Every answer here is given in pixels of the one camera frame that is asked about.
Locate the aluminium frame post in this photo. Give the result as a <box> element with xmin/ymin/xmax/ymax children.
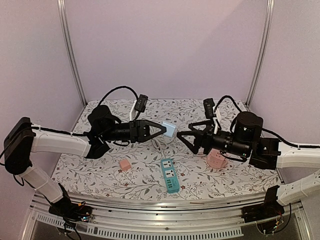
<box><xmin>57</xmin><ymin>0</ymin><xmax>88</xmax><ymax>107</ymax></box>
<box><xmin>245</xmin><ymin>0</ymin><xmax>275</xmax><ymax>109</ymax></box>

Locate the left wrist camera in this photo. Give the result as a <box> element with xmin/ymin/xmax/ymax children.
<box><xmin>129</xmin><ymin>94</ymin><xmax>149</xmax><ymax>121</ymax></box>

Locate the right aluminium frame post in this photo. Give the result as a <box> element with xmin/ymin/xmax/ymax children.
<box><xmin>245</xmin><ymin>0</ymin><xmax>275</xmax><ymax>109</ymax></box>

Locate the left aluminium frame post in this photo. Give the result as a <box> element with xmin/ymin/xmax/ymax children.
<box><xmin>57</xmin><ymin>0</ymin><xmax>88</xmax><ymax>107</ymax></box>

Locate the floral table mat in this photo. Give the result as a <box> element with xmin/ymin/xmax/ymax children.
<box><xmin>52</xmin><ymin>99</ymin><xmax>281</xmax><ymax>202</ymax></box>

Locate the teal power strip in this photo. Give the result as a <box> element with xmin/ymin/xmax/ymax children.
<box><xmin>160</xmin><ymin>158</ymin><xmax>180</xmax><ymax>194</ymax></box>

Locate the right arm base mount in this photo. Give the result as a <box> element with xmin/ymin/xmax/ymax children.
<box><xmin>241</xmin><ymin>185</ymin><xmax>285</xmax><ymax>235</ymax></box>

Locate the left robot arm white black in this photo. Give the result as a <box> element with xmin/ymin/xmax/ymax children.
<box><xmin>1</xmin><ymin>105</ymin><xmax>167</xmax><ymax>217</ymax></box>

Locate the pink round power strip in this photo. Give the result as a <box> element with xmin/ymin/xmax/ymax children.
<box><xmin>217</xmin><ymin>158</ymin><xmax>228</xmax><ymax>169</ymax></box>

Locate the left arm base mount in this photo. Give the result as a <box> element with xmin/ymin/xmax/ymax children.
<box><xmin>48</xmin><ymin>190</ymin><xmax>93</xmax><ymax>222</ymax></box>

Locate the pink cube socket adapter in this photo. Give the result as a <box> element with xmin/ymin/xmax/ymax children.
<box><xmin>206</xmin><ymin>149</ymin><xmax>227</xmax><ymax>169</ymax></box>

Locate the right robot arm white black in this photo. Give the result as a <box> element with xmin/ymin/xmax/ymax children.
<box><xmin>177</xmin><ymin>111</ymin><xmax>320</xmax><ymax>218</ymax></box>

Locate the white bundled power cord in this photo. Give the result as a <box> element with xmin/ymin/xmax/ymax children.
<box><xmin>151</xmin><ymin>136</ymin><xmax>175</xmax><ymax>153</ymax></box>

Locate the small blue charger plug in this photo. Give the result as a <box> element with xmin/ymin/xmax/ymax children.
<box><xmin>161</xmin><ymin>121</ymin><xmax>177</xmax><ymax>138</ymax></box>

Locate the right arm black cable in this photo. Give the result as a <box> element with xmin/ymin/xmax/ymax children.
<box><xmin>213</xmin><ymin>94</ymin><xmax>320</xmax><ymax>148</ymax></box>

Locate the aluminium front rail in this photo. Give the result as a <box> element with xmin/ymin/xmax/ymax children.
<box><xmin>22</xmin><ymin>193</ymin><xmax>312</xmax><ymax>240</ymax></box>

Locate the small pink charger plug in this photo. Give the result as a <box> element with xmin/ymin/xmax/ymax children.
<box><xmin>119</xmin><ymin>159</ymin><xmax>132</xmax><ymax>171</ymax></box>

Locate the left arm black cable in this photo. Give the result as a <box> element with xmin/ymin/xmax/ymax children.
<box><xmin>96</xmin><ymin>86</ymin><xmax>140</xmax><ymax>108</ymax></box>

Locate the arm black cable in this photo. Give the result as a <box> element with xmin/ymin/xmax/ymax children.
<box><xmin>213</xmin><ymin>94</ymin><xmax>320</xmax><ymax>148</ymax></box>
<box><xmin>96</xmin><ymin>86</ymin><xmax>140</xmax><ymax>108</ymax></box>

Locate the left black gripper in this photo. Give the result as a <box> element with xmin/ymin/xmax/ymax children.
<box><xmin>101</xmin><ymin>119</ymin><xmax>167</xmax><ymax>143</ymax></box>

